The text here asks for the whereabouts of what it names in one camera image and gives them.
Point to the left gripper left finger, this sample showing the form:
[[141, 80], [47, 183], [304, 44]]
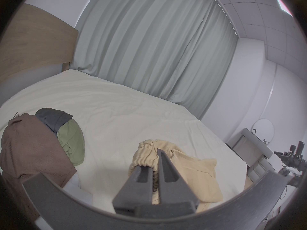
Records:
[[141, 183]]

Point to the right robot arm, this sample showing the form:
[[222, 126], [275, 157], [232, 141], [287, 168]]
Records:
[[301, 152]]

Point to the beige shorts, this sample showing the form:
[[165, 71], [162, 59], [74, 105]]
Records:
[[191, 176]]

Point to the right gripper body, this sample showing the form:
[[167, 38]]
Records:
[[290, 160]]

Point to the green garment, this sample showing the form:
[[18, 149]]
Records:
[[72, 140]]

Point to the grey-green curtain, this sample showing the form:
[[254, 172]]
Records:
[[156, 44]]

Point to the grey small table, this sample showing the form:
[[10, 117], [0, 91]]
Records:
[[259, 142]]

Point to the round wall mirror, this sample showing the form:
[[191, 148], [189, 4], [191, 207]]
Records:
[[262, 129]]

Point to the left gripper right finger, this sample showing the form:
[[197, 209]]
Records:
[[170, 176]]

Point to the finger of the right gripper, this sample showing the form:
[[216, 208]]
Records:
[[279, 154]]

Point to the black garment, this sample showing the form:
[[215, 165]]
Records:
[[51, 118]]

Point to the bed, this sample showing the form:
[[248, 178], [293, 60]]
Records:
[[132, 109]]

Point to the brown garment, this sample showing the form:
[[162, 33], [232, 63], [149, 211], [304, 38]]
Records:
[[31, 147]]

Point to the white garment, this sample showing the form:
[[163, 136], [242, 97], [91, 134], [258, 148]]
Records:
[[76, 188]]

